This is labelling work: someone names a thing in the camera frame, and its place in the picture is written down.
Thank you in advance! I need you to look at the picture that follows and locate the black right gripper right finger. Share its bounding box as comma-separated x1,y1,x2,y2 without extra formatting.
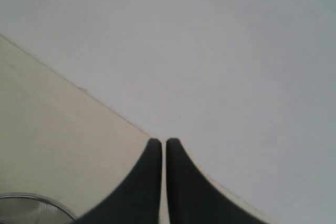
166,138,265,223

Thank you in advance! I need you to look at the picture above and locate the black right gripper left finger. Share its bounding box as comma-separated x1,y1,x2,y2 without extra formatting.
75,138,162,224

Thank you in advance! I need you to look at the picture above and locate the steel mesh strainer basket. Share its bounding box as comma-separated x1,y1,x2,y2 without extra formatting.
1,193,77,223

